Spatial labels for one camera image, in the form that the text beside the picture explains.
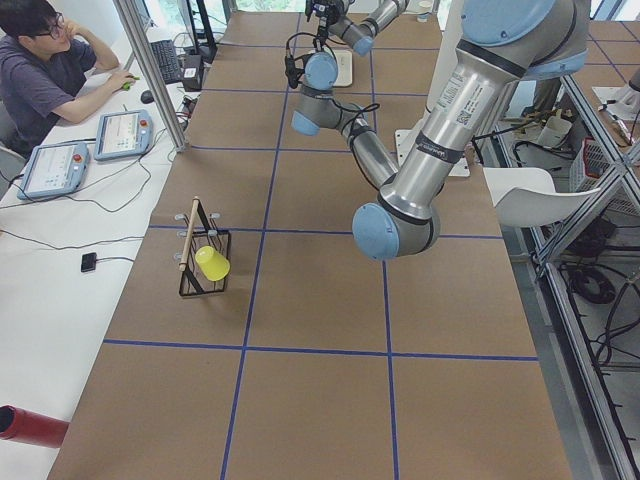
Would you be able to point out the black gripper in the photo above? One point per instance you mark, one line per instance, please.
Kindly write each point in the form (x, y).
(298, 69)
(324, 21)

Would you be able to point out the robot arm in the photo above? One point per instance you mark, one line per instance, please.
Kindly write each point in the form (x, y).
(501, 42)
(333, 21)

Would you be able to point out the cream rabbit tray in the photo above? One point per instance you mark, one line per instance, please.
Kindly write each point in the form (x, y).
(345, 68)

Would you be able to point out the yellow plastic cup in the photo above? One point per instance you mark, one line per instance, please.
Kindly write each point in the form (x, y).
(212, 263)

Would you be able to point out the black box device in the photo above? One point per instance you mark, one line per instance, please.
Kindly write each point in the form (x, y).
(192, 73)

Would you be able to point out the black keyboard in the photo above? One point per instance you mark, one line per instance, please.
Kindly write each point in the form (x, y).
(165, 55)

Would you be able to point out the black computer mouse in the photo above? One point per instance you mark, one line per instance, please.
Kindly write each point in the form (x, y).
(146, 97)

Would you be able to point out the far blue teach pendant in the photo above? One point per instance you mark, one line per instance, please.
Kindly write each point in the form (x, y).
(123, 134)

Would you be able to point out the blue teach pendant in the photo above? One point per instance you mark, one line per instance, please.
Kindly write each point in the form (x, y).
(54, 170)
(123, 134)

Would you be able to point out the seated person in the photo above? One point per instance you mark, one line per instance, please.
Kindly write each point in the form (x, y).
(52, 68)

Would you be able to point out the near blue teach pendant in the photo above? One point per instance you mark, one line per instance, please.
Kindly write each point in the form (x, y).
(54, 170)

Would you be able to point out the white plastic chair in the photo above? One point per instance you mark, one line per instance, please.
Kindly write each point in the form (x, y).
(526, 197)

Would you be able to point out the small black puck device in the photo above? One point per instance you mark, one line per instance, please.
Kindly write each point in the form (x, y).
(88, 262)

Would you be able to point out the white basket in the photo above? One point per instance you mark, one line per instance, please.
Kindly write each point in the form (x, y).
(587, 167)

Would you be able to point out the red cylinder bottle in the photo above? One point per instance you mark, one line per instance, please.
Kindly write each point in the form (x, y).
(24, 426)

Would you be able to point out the aluminium frame post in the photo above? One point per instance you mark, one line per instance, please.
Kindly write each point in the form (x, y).
(138, 40)

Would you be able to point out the black wire cup rack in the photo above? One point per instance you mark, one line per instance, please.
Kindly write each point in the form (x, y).
(201, 230)

